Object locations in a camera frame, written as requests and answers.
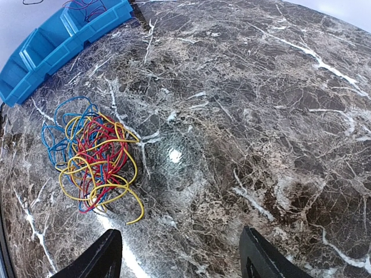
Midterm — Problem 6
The yellow cable in pile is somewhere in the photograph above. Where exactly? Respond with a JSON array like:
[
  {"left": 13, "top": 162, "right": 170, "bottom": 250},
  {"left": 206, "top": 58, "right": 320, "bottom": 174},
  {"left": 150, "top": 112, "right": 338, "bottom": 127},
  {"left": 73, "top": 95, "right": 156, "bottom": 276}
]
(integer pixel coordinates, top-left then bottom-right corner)
[{"left": 54, "top": 111, "right": 145, "bottom": 225}]

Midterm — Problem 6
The red cable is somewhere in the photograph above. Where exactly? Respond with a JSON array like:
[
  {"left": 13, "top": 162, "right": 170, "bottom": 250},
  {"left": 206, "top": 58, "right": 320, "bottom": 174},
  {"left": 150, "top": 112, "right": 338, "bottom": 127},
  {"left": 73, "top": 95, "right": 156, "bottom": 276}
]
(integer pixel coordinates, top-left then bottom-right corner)
[
  {"left": 61, "top": 0, "right": 108, "bottom": 23},
  {"left": 69, "top": 114, "right": 129, "bottom": 214}
]

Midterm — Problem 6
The blue three-compartment plastic bin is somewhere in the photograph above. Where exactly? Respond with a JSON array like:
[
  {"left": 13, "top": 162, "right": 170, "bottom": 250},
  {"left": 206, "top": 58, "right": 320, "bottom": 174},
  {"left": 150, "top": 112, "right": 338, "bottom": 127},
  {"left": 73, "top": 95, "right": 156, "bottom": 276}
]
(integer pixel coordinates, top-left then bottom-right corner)
[{"left": 1, "top": 0, "right": 133, "bottom": 107}]

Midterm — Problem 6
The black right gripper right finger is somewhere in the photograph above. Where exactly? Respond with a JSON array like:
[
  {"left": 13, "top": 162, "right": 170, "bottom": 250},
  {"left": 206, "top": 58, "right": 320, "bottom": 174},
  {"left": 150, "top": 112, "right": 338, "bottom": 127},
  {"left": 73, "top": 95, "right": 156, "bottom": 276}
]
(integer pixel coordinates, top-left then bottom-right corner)
[{"left": 239, "top": 226, "right": 312, "bottom": 278}]

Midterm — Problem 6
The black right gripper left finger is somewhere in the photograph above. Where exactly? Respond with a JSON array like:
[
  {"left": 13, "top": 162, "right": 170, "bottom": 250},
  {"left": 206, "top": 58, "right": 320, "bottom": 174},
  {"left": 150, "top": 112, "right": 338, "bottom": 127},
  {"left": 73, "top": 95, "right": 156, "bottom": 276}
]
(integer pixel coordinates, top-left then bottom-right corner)
[{"left": 53, "top": 229, "right": 123, "bottom": 278}]

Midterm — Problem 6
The blue cable in pile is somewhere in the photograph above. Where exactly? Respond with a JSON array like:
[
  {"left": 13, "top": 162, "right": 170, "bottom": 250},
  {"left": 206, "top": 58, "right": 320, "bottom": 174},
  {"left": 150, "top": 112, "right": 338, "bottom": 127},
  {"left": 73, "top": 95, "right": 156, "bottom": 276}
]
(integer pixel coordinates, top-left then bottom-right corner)
[{"left": 41, "top": 96, "right": 117, "bottom": 212}]

